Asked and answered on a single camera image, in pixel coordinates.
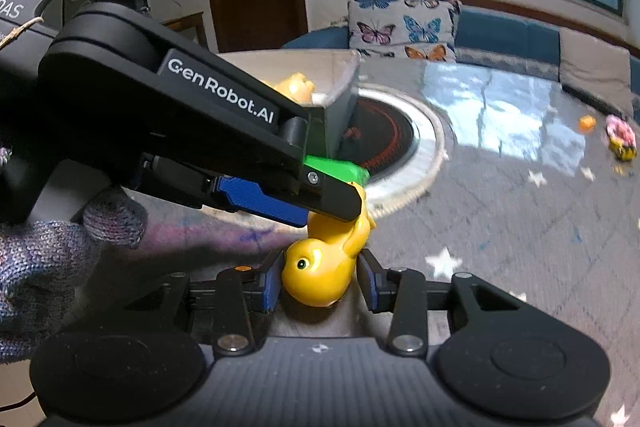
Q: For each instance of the blue sofa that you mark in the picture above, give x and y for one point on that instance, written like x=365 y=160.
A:
x=525 y=47

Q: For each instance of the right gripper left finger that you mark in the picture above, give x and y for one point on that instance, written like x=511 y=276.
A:
x=239 y=295

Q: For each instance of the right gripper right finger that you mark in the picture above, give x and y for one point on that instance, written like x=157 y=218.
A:
x=400 y=292

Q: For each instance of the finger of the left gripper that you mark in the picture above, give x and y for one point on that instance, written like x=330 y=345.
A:
x=260 y=201
x=332 y=199

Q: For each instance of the beige cushion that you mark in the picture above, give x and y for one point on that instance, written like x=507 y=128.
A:
x=597 y=67

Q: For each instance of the grey knitted gloved hand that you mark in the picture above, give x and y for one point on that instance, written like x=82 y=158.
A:
x=45 y=258

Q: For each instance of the white cardboard box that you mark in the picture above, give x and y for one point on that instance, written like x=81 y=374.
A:
x=334 y=74

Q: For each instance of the wooden side table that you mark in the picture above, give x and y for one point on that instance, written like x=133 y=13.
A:
x=190 y=26

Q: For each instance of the butterfly print pillow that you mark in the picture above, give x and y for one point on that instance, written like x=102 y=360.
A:
x=416 y=29

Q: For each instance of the yellow round-head toy figure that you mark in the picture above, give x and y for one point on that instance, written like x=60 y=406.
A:
x=296 y=87

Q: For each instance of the pink ring toy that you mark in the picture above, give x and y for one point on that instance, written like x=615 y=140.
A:
x=620 y=131

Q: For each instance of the round induction hob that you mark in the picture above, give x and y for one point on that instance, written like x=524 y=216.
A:
x=399 y=140

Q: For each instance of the small orange block toy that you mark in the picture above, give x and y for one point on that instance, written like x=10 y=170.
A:
x=587 y=123

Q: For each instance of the yellow rubber duck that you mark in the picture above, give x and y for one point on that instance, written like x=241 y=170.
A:
x=318 y=269

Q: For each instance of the small yellow toy car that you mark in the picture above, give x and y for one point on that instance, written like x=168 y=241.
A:
x=622 y=151

